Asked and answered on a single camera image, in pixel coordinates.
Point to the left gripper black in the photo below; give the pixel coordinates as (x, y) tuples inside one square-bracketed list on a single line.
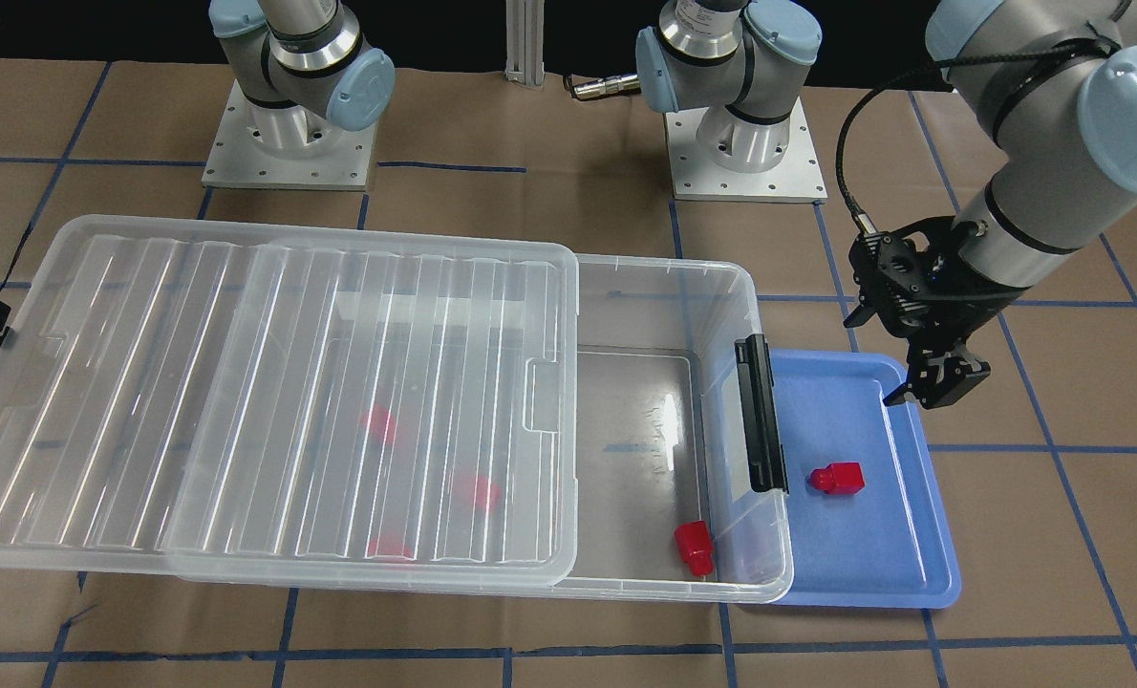
[(976, 306)]

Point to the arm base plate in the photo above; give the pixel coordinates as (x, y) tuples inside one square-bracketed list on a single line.
[(716, 157), (258, 148)]

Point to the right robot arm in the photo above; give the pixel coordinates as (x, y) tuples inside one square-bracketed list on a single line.
[(75, 138)]

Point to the clear plastic storage box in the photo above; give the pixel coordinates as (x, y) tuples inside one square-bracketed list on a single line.
[(654, 339)]

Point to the aluminium frame post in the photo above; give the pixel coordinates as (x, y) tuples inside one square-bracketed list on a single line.
[(524, 22)]

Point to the blue plastic tray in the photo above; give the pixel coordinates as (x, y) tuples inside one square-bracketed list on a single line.
[(888, 546)]

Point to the clear ribbed box lid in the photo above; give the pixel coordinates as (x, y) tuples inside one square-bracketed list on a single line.
[(184, 398)]

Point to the black box latch handle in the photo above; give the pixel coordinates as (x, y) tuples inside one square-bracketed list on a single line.
[(765, 459)]

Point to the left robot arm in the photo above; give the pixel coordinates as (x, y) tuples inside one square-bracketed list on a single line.
[(1053, 84)]

